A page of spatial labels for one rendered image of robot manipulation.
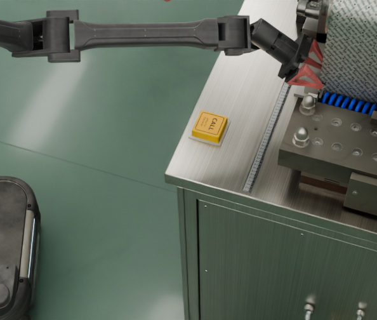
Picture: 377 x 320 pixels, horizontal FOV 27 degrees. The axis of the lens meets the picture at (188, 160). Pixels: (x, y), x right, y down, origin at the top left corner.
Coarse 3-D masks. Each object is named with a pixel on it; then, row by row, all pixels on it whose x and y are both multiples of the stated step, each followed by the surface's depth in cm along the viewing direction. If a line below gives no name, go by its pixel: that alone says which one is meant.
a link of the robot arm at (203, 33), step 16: (48, 16) 169; (64, 16) 169; (80, 32) 169; (96, 32) 169; (112, 32) 169; (128, 32) 170; (144, 32) 170; (160, 32) 171; (176, 32) 171; (192, 32) 172; (208, 32) 172; (224, 32) 173; (240, 32) 174; (80, 48) 169; (208, 48) 175; (224, 48) 174
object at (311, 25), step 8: (312, 8) 179; (312, 16) 179; (320, 16) 178; (304, 24) 183; (312, 24) 183; (320, 24) 179; (304, 32) 183; (312, 32) 182; (320, 32) 181; (320, 40) 183; (320, 48) 186; (312, 56) 189; (320, 72) 192; (296, 88) 201; (304, 88) 199; (312, 88) 198; (296, 96) 201; (304, 96) 200
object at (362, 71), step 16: (336, 48) 173; (352, 48) 172; (368, 48) 170; (336, 64) 177; (352, 64) 175; (368, 64) 174; (320, 80) 183; (336, 80) 181; (352, 80) 179; (368, 80) 177; (352, 96) 183; (368, 96) 181
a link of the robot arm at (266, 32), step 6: (252, 24) 180; (258, 24) 176; (264, 24) 175; (270, 24) 177; (252, 30) 176; (258, 30) 175; (264, 30) 175; (270, 30) 176; (276, 30) 176; (252, 36) 175; (258, 36) 175; (264, 36) 175; (270, 36) 175; (276, 36) 176; (252, 42) 177; (258, 42) 176; (264, 42) 176; (270, 42) 176; (264, 48) 177
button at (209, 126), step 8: (200, 112) 196; (208, 112) 196; (200, 120) 194; (208, 120) 194; (216, 120) 194; (224, 120) 194; (200, 128) 193; (208, 128) 193; (216, 128) 192; (224, 128) 194; (192, 136) 194; (200, 136) 193; (208, 136) 192; (216, 136) 191
